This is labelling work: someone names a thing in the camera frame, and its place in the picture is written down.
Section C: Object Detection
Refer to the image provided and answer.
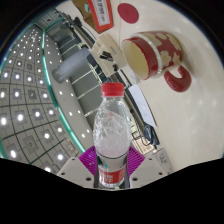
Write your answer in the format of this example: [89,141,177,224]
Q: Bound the clear red-capped water bottle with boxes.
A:
[92,82,132,190]

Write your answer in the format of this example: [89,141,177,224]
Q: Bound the white printed paper sheets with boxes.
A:
[128,83,158,129]

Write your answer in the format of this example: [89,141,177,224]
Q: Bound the small black clip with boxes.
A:
[98,49,116,63]

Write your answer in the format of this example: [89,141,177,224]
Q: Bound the grey round column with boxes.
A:
[52,47,93,84]

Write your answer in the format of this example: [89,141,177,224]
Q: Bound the flat round red coaster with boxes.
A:
[117,2,140,25]

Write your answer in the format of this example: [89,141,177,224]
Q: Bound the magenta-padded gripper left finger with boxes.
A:
[56,148,100,190]

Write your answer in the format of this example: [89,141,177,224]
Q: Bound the small cream box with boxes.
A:
[90,32,128,69]

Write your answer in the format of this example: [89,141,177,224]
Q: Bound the ceiling lights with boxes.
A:
[0,31,91,174]

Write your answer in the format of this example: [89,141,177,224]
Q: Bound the open brown cardboard box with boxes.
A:
[72,0,116,34]

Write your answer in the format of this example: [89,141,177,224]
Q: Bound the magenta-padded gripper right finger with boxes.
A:
[123,146,175,190]

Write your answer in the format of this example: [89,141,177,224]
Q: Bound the red flowered mug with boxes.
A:
[120,30,193,93]

